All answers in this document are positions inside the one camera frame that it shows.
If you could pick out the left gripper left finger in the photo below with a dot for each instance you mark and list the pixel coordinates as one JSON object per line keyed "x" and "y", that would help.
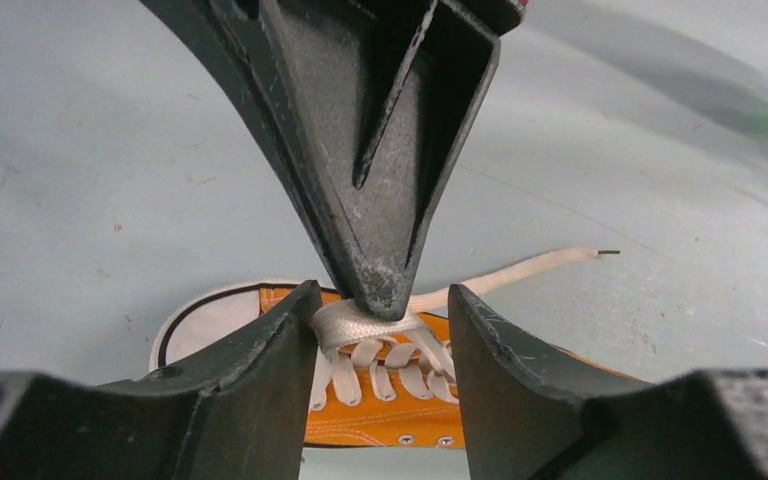
{"x": 235, "y": 410}

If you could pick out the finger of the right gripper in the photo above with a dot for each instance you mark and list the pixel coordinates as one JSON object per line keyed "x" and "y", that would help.
{"x": 361, "y": 108}

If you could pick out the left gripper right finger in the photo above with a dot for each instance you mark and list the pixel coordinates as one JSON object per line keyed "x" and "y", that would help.
{"x": 531, "y": 410}

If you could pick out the orange canvas sneaker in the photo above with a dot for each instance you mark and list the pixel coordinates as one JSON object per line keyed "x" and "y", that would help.
{"x": 404, "y": 422}

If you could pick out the white shoelace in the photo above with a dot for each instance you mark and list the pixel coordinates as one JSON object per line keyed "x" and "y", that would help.
{"x": 352, "y": 342}

